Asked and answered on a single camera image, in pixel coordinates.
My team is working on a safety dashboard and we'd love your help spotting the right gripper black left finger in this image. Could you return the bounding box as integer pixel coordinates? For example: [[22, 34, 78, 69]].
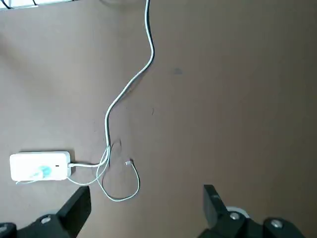
[[0, 186, 92, 238]]

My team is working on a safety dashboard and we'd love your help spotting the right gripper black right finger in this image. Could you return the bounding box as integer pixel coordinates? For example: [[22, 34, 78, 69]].
[[198, 184, 308, 238]]

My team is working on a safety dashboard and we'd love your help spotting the teal phone charger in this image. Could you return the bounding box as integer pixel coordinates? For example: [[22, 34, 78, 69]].
[[29, 165, 53, 180]]

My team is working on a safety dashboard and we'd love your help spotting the white power strip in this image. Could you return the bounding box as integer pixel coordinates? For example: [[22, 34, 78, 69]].
[[9, 151, 75, 182]]

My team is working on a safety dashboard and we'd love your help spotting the thin white charger cable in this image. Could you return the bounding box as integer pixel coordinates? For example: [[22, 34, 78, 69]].
[[15, 145, 141, 202]]

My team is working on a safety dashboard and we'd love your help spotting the thick white power strip cable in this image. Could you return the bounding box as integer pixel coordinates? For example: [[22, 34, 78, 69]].
[[69, 0, 156, 168]]

